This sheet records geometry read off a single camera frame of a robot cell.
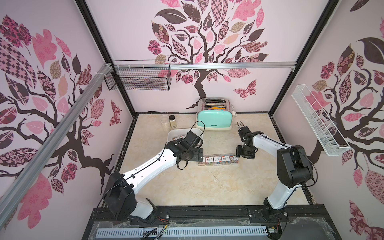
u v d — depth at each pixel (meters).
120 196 0.40
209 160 0.92
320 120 0.72
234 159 0.92
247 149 0.78
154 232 0.72
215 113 0.98
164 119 1.03
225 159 0.92
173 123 1.07
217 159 0.92
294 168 0.48
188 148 0.59
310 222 0.72
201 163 0.92
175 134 1.03
